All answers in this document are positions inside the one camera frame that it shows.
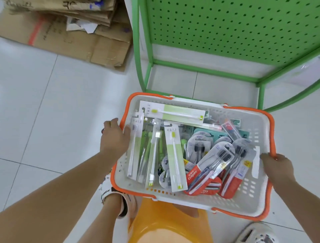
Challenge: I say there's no person's right hand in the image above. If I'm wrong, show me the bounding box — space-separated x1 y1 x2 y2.
259 153 297 187

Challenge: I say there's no person's left hand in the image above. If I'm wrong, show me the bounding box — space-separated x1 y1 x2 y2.
99 117 132 161

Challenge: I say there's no white orange shopping basket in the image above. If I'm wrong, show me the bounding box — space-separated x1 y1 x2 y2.
111 91 277 222

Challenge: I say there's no bundle of green toothbrush packs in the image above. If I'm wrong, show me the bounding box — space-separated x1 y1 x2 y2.
127 100 208 192

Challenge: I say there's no pile of red grey toothbrush packs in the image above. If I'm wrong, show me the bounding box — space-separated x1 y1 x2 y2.
159 117 256 199

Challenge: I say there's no green pegboard display rack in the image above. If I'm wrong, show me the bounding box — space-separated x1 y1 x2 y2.
131 0 320 113

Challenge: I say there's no person's right forearm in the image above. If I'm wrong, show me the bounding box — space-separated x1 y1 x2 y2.
272 178 320 243

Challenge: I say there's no person's left forearm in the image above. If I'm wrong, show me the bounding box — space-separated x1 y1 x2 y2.
0 150 121 243

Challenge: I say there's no person's left leg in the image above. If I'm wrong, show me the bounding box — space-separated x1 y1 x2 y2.
77 193 123 243

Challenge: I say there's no white clog shoe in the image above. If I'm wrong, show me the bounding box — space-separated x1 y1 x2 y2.
235 223 281 243
100 175 137 219

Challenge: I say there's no yellow plastic stool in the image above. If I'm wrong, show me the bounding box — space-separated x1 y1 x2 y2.
127 198 213 243

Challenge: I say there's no pile of flattened cardboard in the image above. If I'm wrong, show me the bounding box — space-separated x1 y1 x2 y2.
0 0 133 71

